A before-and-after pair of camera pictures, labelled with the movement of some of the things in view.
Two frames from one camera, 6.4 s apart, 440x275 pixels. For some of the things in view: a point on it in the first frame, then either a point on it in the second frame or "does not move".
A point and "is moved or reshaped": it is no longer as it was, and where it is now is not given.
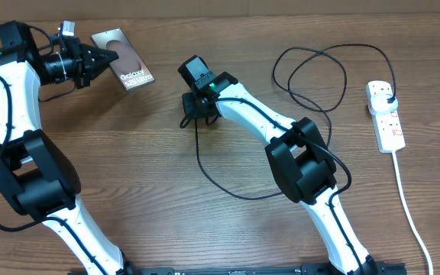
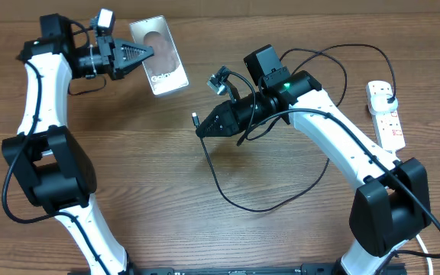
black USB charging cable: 321,111 to 317,53
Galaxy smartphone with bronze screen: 128,68 is moved or reshaped
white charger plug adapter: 379,105 does not move
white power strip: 386,125 does not move
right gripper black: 194,105 to 231,120
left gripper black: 83,56 to 108,46
